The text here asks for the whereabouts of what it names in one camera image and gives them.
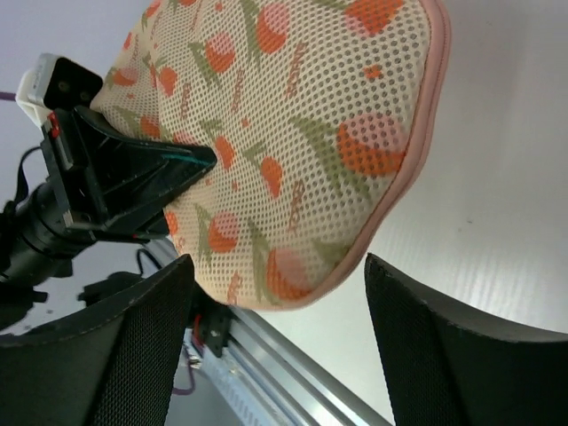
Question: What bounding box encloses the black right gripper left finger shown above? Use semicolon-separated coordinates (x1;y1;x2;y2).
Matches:
1;256;194;425

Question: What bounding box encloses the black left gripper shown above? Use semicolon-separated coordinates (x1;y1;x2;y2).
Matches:
41;106;217;241

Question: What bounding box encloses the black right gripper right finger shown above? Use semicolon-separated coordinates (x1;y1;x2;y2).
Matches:
365;254;567;426

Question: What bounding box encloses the floral mesh laundry bag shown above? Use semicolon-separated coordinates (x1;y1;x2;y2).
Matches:
91;1;450;310

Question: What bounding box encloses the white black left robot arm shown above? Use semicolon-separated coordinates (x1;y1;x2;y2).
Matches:
1;106;217;329

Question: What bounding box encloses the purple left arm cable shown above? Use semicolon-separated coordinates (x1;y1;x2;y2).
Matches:
0;91;199;396

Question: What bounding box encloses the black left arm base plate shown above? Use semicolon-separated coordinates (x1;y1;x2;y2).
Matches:
189;297;233;358

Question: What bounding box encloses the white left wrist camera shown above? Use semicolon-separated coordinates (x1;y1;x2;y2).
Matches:
15;53;104;129

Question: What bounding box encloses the aluminium mounting rail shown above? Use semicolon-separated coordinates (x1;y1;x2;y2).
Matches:
150;239;396;426

